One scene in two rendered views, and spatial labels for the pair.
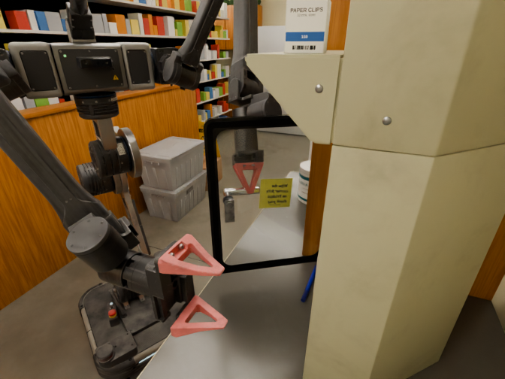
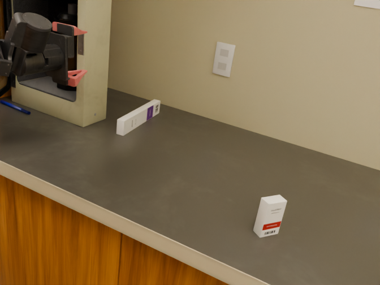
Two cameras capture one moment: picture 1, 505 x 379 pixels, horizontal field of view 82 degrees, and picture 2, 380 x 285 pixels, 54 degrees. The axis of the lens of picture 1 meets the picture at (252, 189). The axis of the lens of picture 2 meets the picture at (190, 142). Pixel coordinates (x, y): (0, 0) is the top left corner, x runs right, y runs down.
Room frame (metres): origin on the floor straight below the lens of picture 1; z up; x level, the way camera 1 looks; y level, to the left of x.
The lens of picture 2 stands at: (-0.04, 0.96, 1.41)
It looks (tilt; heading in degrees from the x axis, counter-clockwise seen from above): 24 degrees down; 272
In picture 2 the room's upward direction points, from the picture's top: 9 degrees clockwise
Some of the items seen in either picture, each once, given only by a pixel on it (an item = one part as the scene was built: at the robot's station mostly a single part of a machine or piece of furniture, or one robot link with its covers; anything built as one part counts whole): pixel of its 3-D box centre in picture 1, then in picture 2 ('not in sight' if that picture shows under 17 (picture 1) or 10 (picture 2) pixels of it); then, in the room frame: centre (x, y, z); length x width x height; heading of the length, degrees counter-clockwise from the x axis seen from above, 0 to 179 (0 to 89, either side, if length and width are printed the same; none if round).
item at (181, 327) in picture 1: (197, 307); (72, 68); (0.31, 0.08, 1.17); 0.09 x 0.07 x 0.07; 68
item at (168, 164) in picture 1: (173, 162); not in sight; (2.65, 0.77, 0.49); 0.60 x 0.42 x 0.33; 158
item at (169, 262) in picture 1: (192, 271); (71, 38); (0.31, 0.08, 1.24); 0.09 x 0.07 x 0.07; 68
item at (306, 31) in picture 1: (307, 27); not in sight; (0.43, -0.07, 1.54); 0.05 x 0.05 x 0.06; 73
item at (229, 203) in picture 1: (229, 210); not in sight; (0.57, 0.05, 1.18); 0.02 x 0.02 x 0.06; 10
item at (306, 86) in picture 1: (314, 85); not in sight; (0.51, -0.10, 1.46); 0.32 x 0.12 x 0.10; 158
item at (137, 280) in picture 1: (155, 277); (48, 57); (0.33, 0.15, 1.21); 0.07 x 0.07 x 0.10; 68
